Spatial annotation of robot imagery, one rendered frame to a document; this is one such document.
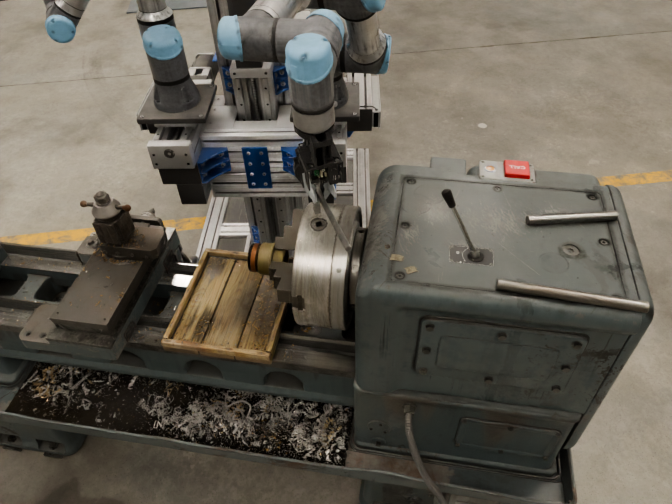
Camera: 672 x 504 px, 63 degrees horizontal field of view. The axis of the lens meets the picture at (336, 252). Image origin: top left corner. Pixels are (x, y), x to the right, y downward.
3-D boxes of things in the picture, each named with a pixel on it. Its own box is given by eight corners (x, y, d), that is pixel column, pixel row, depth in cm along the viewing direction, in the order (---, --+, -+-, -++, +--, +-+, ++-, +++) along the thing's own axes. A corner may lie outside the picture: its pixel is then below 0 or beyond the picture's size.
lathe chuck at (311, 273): (351, 256, 162) (348, 178, 138) (333, 351, 143) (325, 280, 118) (321, 253, 163) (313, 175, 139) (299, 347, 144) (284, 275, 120)
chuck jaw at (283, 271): (314, 263, 137) (304, 294, 128) (315, 279, 140) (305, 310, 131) (271, 259, 139) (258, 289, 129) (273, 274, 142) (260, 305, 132)
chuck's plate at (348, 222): (363, 258, 162) (362, 179, 137) (346, 353, 142) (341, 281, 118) (351, 256, 162) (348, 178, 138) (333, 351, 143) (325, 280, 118)
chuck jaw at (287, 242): (320, 251, 143) (324, 205, 142) (316, 253, 138) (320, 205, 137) (279, 246, 145) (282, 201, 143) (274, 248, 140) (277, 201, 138)
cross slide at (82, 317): (172, 227, 175) (168, 217, 172) (111, 336, 146) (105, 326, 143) (123, 222, 178) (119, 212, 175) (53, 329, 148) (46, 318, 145)
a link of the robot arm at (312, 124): (286, 94, 98) (330, 84, 99) (289, 116, 101) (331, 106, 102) (297, 119, 93) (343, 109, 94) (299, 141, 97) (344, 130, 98)
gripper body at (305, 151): (307, 193, 105) (301, 144, 96) (296, 165, 110) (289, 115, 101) (345, 184, 106) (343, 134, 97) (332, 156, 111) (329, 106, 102)
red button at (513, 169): (527, 167, 140) (528, 160, 138) (528, 182, 136) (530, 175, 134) (502, 165, 141) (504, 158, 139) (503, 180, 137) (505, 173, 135)
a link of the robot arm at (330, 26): (284, 3, 99) (270, 36, 92) (346, 5, 98) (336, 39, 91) (289, 43, 105) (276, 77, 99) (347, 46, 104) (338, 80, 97)
